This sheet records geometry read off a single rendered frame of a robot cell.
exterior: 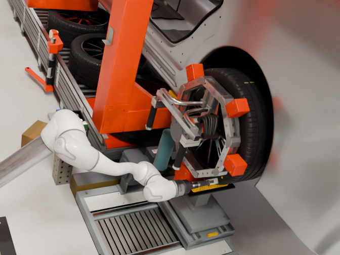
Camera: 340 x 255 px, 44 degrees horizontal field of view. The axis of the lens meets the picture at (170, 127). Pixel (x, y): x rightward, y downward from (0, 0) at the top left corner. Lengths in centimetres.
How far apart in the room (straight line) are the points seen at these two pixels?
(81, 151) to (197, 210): 117
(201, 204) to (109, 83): 98
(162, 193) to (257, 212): 132
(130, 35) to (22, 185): 129
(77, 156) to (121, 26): 81
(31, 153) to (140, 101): 91
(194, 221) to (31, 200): 106
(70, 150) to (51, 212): 112
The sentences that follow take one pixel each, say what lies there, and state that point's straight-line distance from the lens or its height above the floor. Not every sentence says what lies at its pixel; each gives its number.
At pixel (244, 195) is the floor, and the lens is 341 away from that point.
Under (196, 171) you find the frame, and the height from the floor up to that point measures 63.
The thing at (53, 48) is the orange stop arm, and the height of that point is 48.
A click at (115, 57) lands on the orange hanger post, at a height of 105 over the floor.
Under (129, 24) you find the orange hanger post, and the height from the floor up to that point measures 126.
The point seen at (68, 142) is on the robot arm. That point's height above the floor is 99.
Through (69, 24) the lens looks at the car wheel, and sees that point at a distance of 409.
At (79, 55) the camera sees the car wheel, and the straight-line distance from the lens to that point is 357.
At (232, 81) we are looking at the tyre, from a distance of 222.
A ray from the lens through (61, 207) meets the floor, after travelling 289.
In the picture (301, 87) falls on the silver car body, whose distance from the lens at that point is 198.
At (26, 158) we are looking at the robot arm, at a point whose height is 80.
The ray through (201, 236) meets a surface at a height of 17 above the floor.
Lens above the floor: 210
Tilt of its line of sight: 33 degrees down
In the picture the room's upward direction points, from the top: 17 degrees clockwise
